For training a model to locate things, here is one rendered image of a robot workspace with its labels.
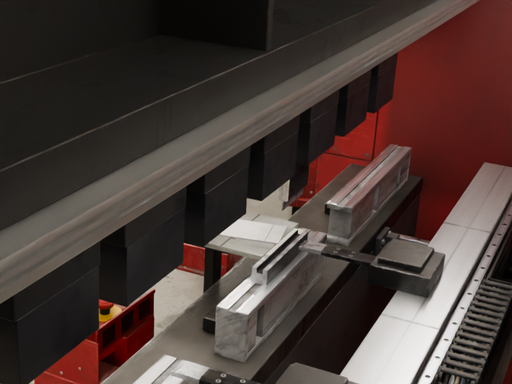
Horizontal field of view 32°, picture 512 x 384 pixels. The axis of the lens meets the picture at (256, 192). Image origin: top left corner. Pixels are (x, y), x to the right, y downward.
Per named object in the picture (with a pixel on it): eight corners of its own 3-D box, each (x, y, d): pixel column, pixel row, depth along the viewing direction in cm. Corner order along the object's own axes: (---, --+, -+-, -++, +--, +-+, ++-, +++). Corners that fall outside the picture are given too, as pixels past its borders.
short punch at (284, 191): (297, 193, 172) (301, 146, 168) (306, 195, 171) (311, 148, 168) (276, 209, 163) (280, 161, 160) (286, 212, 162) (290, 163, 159)
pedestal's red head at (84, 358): (93, 342, 196) (92, 269, 189) (154, 363, 190) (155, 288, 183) (33, 386, 179) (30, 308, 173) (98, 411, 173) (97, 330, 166)
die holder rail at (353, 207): (386, 176, 244) (390, 143, 241) (407, 180, 242) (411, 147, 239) (323, 241, 201) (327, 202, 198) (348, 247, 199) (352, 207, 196)
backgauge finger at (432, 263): (312, 241, 174) (315, 217, 173) (443, 271, 165) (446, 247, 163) (289, 264, 164) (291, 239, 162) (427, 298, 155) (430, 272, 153)
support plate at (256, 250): (183, 200, 188) (183, 196, 188) (298, 227, 179) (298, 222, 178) (138, 230, 173) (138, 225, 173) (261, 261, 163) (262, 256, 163)
